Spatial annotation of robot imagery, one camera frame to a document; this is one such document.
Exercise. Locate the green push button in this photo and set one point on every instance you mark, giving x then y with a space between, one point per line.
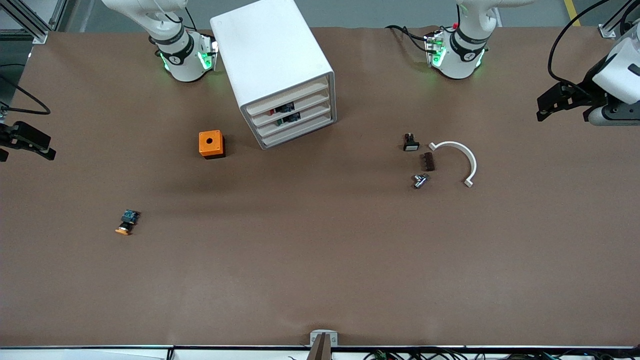
291 118

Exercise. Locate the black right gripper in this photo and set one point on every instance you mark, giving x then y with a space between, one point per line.
11 136

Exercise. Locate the white drawer cabinet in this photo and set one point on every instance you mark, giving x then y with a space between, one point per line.
270 45

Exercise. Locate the black switch white face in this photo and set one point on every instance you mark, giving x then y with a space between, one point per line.
411 146

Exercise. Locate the brown terminal block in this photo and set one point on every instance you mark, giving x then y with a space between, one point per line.
427 162

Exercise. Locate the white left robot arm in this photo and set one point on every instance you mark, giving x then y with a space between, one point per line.
462 55

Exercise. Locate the red push button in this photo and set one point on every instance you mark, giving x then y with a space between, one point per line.
286 107

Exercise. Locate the small silver metal connector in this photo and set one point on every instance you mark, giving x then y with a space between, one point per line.
420 181

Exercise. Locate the white curved bracket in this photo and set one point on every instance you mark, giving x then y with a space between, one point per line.
473 165

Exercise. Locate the orange push button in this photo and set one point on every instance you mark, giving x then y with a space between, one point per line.
127 220

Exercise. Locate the grey metal bracket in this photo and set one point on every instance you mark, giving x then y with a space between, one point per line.
313 339

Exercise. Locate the aluminium frame profile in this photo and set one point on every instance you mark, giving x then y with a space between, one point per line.
40 36
607 31

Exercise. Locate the white table edge rail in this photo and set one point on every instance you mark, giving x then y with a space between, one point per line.
100 354

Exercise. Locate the white plastic drawer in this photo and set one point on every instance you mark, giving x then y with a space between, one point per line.
312 88
312 100
315 124
315 112

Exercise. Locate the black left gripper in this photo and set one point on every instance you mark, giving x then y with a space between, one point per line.
586 91

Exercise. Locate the brown vertical post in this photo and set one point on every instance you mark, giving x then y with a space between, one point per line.
320 350

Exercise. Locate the orange button enclosure box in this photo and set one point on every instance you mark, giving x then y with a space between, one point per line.
204 145

